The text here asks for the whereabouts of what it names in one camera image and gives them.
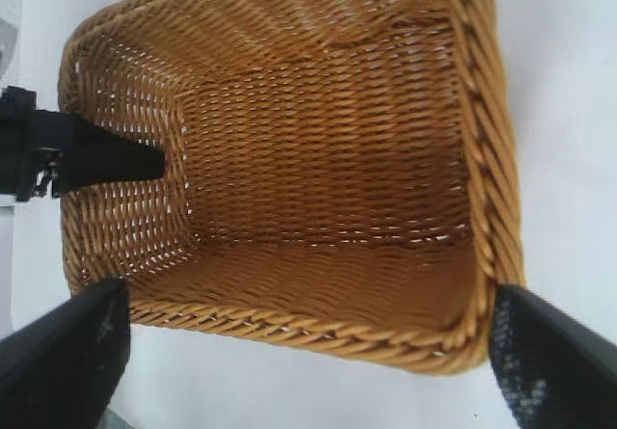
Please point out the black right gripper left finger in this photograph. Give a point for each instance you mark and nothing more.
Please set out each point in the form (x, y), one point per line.
(62, 361)

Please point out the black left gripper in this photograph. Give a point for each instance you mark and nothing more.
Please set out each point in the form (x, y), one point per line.
(19, 159)

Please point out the brown woven wicker basket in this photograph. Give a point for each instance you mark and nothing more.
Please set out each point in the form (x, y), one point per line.
(313, 159)

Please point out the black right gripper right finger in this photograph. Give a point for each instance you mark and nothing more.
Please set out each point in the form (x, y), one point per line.
(564, 376)

